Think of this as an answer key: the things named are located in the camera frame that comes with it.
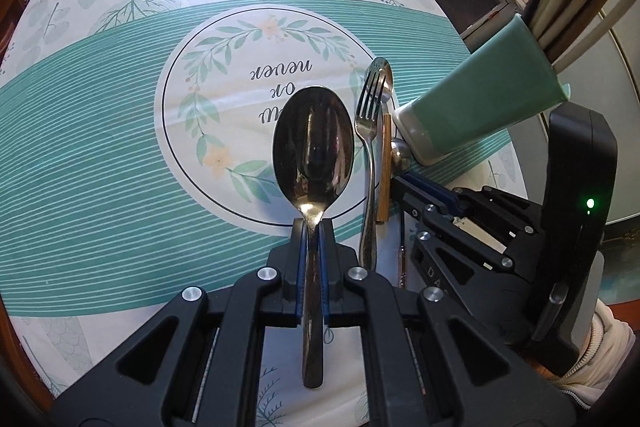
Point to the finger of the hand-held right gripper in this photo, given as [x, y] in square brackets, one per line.
[425, 189]
[450, 257]

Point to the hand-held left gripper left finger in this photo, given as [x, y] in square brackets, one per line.
[299, 267]

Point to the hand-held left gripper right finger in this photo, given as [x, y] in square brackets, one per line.
[327, 267]

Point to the green plastic utensil holder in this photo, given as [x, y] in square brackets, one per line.
[475, 107]

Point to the large silver spoon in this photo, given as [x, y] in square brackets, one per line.
[312, 147]

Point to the person's right forearm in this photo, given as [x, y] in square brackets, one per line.
[600, 357]

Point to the silver fork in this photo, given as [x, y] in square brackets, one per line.
[367, 127]

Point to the teal leaf print tablecloth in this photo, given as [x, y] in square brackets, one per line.
[100, 132]

